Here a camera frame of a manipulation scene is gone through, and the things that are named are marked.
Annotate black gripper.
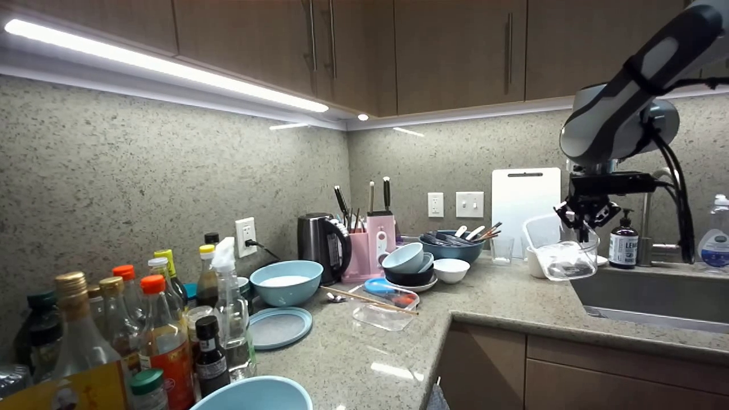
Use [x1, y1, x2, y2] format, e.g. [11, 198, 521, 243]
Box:
[557, 192, 619, 231]

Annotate clear plastic bowl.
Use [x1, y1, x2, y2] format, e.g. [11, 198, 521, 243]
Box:
[521, 211, 600, 283]

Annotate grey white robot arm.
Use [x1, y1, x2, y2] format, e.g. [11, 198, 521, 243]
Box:
[557, 0, 729, 231]

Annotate large dark blue bowl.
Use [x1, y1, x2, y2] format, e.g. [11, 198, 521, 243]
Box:
[421, 231, 484, 261]

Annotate small white bowl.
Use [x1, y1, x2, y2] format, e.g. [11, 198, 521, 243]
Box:
[433, 258, 470, 285]

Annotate light blue bowl back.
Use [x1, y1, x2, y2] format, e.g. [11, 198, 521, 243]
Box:
[251, 259, 323, 307]

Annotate light blue bowl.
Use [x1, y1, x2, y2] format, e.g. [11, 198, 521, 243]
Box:
[251, 259, 323, 307]
[192, 375, 312, 410]

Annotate light blue bowl front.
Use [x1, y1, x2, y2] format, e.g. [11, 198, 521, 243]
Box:
[192, 375, 312, 410]

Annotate black soap dispenser bottle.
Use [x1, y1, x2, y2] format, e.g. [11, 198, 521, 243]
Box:
[609, 211, 641, 268]

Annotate steel sink faucet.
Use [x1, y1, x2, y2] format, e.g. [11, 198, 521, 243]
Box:
[639, 193, 681, 267]

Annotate white cutting board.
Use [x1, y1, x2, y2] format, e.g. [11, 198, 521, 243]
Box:
[489, 167, 561, 261]

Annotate steel sink basin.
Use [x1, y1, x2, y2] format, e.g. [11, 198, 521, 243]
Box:
[573, 268, 729, 332]

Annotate stacked grey black bowls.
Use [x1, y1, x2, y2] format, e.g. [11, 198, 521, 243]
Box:
[380, 242, 437, 292]

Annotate wooden chopstick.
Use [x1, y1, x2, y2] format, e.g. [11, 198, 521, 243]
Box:
[321, 288, 418, 315]

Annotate clear flat plastic container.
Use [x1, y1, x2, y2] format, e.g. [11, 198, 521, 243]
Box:
[351, 292, 420, 330]

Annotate pink knife block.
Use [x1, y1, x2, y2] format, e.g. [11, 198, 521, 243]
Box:
[341, 211, 396, 285]

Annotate steel electric kettle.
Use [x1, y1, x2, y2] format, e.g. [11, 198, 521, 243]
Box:
[296, 213, 351, 285]

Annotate light blue plate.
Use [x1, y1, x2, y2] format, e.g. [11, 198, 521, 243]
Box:
[248, 307, 315, 350]

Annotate yellow capped bottle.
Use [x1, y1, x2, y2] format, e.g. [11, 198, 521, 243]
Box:
[197, 243, 218, 307]

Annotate small dark sauce bottle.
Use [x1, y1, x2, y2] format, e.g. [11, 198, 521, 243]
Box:
[197, 316, 231, 396]

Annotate red capped sauce bottle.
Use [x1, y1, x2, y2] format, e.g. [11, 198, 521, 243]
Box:
[141, 273, 197, 410]

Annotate orange capped bottle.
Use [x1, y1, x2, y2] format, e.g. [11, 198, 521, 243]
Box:
[111, 264, 147, 354]

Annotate gold capped glass bottle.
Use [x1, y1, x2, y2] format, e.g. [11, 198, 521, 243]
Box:
[50, 270, 128, 410]

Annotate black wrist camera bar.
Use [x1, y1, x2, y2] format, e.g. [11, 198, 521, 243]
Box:
[569, 171, 658, 195]

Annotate white light switch plate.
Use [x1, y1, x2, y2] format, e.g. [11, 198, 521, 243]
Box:
[455, 192, 484, 218]

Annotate white wall outlet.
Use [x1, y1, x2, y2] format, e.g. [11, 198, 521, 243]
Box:
[426, 192, 444, 218]

